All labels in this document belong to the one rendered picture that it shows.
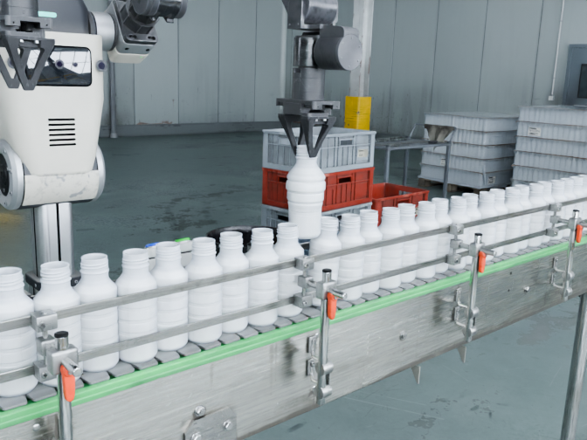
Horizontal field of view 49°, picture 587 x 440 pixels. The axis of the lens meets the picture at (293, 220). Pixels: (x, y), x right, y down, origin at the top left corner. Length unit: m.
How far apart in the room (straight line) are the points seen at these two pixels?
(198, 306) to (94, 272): 0.18
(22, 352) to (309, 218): 0.52
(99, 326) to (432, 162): 7.99
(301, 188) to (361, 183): 2.81
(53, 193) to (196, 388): 0.66
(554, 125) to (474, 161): 1.16
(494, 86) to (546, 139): 5.13
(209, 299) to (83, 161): 0.61
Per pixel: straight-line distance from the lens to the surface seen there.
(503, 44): 12.78
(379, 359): 1.33
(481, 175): 8.35
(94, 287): 0.93
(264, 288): 1.09
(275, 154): 3.72
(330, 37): 1.08
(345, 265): 1.23
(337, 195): 3.76
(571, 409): 2.41
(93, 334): 0.95
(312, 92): 1.11
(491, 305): 1.64
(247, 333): 1.09
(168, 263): 0.99
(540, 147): 7.84
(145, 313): 0.96
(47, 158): 1.49
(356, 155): 3.85
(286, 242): 1.12
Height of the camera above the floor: 1.42
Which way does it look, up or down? 13 degrees down
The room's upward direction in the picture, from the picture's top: 2 degrees clockwise
